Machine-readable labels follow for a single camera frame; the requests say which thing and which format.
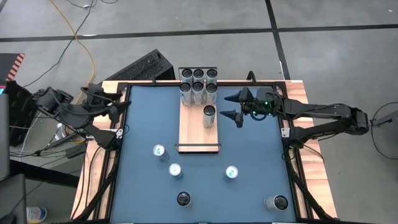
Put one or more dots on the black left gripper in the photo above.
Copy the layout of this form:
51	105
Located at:
99	99

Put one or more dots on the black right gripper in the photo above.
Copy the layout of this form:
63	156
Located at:
264	104

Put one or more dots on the white Celsius can black lid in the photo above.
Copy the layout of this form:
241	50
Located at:
209	111
280	202

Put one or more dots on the white Celsius Peach Vibe can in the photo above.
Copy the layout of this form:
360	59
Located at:
185	88
198	88
211	88

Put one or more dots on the white Celsius Arctic Vibe can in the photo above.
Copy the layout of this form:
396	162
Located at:
187	73
211	73
198	73

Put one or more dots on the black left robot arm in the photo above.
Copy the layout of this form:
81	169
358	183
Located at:
74	116

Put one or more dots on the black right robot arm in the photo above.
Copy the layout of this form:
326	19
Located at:
326	112

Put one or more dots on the blue table mat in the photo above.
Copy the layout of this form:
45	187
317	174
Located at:
149	124

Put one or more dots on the black power adapter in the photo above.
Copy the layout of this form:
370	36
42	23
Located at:
74	151

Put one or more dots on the blue silver Red Bull can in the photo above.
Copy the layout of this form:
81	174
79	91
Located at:
175	170
158	150
231	171

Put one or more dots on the black diagonal support strut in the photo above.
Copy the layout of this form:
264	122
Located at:
94	195
309	199

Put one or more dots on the black plastic crate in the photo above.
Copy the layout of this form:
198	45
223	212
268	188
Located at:
18	124

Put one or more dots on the black floor beam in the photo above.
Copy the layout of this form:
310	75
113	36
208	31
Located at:
43	174

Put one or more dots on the white Celsius can yellow band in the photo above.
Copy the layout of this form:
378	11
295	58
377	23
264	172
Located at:
183	199

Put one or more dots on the orange black striped board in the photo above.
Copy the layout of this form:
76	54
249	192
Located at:
9	65

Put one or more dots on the grey panel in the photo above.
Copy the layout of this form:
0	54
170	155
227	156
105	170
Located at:
3	137

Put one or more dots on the white blue yellow container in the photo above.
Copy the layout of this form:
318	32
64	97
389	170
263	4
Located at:
35	214

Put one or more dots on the black table frame rails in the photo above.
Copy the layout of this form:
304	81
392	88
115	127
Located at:
233	84

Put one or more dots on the silver mounting bracket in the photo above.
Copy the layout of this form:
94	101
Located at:
119	133
285	132

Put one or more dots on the wooden shelf black metal frame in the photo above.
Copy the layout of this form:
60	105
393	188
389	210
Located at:
196	137

